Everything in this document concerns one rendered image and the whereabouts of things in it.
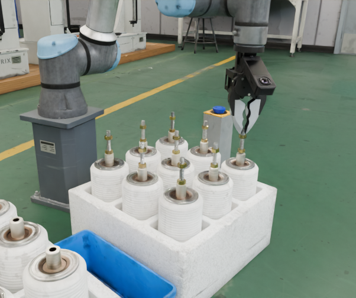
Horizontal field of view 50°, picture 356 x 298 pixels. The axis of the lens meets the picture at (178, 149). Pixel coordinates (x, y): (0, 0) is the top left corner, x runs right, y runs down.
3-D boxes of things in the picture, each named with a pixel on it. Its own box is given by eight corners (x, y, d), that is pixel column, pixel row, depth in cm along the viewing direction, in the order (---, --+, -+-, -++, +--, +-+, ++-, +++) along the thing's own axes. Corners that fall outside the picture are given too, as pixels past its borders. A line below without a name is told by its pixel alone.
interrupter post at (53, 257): (43, 266, 59) (41, 249, 58) (57, 259, 61) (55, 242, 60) (51, 274, 58) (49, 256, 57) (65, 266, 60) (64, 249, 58)
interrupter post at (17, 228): (8, 236, 67) (6, 219, 65) (21, 230, 68) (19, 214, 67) (15, 241, 65) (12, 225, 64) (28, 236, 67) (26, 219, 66)
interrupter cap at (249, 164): (220, 165, 97) (220, 163, 97) (233, 156, 103) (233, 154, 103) (246, 173, 93) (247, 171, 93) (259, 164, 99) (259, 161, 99)
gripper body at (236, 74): (251, 91, 98) (256, 42, 94) (264, 99, 90) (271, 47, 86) (223, 91, 97) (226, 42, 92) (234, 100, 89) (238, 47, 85)
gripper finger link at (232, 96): (243, 114, 94) (248, 79, 91) (245, 116, 92) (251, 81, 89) (225, 114, 93) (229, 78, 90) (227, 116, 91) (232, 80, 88)
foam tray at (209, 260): (73, 248, 104) (67, 189, 97) (168, 197, 132) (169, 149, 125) (181, 324, 81) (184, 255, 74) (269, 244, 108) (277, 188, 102)
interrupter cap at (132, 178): (148, 170, 93) (148, 168, 93) (164, 182, 88) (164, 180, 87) (120, 177, 89) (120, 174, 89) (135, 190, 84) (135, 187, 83)
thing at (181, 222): (151, 257, 90) (151, 190, 84) (187, 248, 94) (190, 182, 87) (167, 283, 82) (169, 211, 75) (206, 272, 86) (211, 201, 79)
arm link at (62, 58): (31, 80, 115) (26, 33, 110) (68, 74, 125) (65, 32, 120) (55, 86, 109) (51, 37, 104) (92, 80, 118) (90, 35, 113)
